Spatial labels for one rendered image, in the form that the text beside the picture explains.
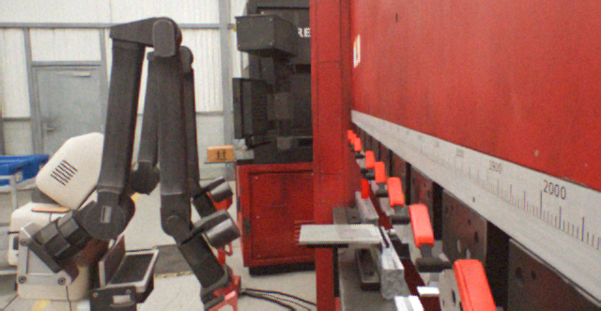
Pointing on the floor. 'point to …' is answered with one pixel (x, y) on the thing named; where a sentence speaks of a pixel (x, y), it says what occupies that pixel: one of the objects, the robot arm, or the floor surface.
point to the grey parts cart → (13, 211)
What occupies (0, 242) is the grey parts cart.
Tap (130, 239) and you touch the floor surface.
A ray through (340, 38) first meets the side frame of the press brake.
